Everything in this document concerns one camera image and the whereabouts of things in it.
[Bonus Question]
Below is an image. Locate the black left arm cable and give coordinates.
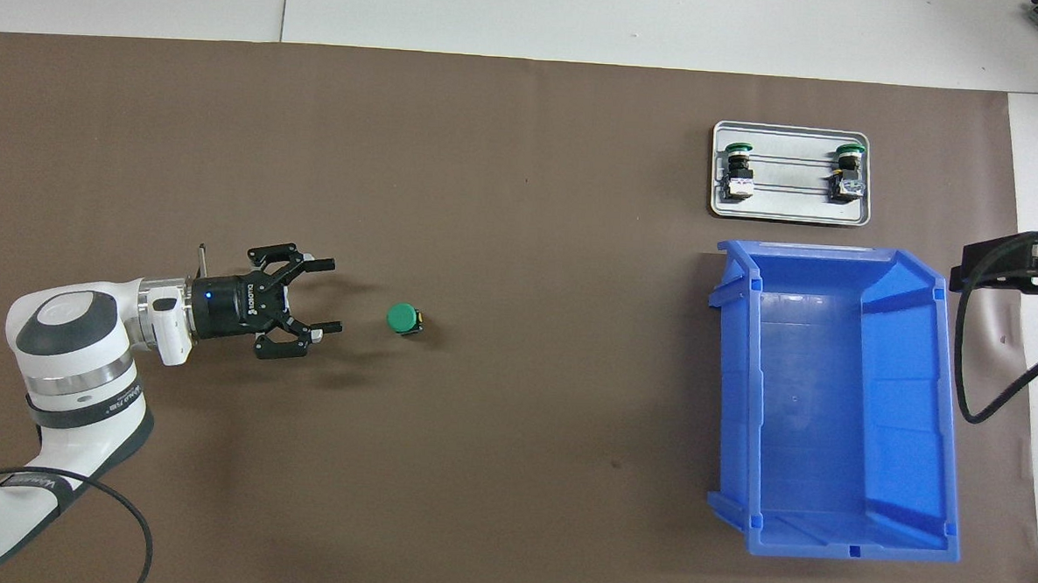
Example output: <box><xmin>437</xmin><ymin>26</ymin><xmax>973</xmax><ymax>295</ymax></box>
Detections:
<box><xmin>0</xmin><ymin>466</ymin><xmax>157</xmax><ymax>583</ymax></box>

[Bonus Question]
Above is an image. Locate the blue plastic storage bin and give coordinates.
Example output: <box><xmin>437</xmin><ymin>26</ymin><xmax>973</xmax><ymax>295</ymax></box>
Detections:
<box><xmin>698</xmin><ymin>239</ymin><xmax>975</xmax><ymax>565</ymax></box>

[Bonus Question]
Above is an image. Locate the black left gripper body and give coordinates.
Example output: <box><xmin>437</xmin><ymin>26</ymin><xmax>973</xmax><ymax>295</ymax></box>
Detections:
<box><xmin>188</xmin><ymin>269</ymin><xmax>291</xmax><ymax>346</ymax></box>

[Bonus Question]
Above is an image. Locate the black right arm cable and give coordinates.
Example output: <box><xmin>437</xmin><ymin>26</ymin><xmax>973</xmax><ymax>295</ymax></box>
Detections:
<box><xmin>954</xmin><ymin>221</ymin><xmax>1038</xmax><ymax>427</ymax></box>

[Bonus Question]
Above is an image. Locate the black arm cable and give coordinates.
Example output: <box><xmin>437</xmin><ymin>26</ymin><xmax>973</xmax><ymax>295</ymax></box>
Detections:
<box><xmin>0</xmin><ymin>466</ymin><xmax>157</xmax><ymax>583</ymax></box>
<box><xmin>954</xmin><ymin>221</ymin><xmax>1038</xmax><ymax>427</ymax></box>

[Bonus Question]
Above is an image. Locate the grey metal tray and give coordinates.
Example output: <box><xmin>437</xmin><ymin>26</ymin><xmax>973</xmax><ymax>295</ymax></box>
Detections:
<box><xmin>708</xmin><ymin>119</ymin><xmax>876</xmax><ymax>227</ymax></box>

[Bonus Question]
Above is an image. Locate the brown paper table mat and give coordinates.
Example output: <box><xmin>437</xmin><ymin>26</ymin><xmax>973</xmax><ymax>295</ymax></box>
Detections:
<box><xmin>0</xmin><ymin>31</ymin><xmax>1038</xmax><ymax>583</ymax></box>

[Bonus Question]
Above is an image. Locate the green push button switch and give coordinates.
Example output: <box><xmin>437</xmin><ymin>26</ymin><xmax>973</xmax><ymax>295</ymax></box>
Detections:
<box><xmin>828</xmin><ymin>142</ymin><xmax>868</xmax><ymax>205</ymax></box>
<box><xmin>721</xmin><ymin>140</ymin><xmax>759</xmax><ymax>204</ymax></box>
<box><xmin>386</xmin><ymin>302</ymin><xmax>425</xmax><ymax>339</ymax></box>

